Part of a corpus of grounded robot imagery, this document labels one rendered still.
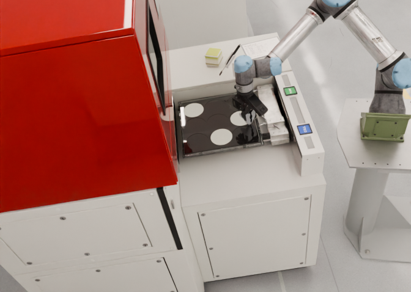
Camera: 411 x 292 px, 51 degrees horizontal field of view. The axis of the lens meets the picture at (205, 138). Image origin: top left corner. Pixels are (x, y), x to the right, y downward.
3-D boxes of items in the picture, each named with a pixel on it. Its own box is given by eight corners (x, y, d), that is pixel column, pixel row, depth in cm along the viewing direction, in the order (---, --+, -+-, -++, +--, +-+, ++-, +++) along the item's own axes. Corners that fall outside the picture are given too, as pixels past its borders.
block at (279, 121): (267, 127, 199) (267, 123, 197) (266, 123, 201) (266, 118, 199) (284, 125, 199) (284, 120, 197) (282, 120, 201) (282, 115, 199)
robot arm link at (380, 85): (397, 91, 194) (399, 62, 193) (409, 91, 180) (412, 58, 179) (370, 90, 194) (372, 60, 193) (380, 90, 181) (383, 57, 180)
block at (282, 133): (271, 140, 194) (271, 135, 191) (270, 135, 196) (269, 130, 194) (288, 137, 193) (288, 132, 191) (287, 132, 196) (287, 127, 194)
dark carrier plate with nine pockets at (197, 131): (185, 154, 192) (184, 153, 192) (180, 104, 216) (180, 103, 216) (260, 142, 192) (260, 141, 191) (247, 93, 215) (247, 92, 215)
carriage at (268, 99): (271, 145, 195) (271, 141, 193) (257, 94, 220) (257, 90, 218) (288, 143, 195) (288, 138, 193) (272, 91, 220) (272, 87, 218)
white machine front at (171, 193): (177, 250, 168) (156, 190, 139) (169, 111, 225) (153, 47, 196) (185, 248, 168) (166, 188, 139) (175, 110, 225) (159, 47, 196)
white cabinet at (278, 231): (205, 289, 241) (181, 208, 182) (192, 160, 308) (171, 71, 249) (317, 272, 240) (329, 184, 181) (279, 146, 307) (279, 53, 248)
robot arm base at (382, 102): (402, 113, 194) (404, 91, 193) (408, 114, 180) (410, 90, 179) (367, 112, 198) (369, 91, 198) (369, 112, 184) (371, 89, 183)
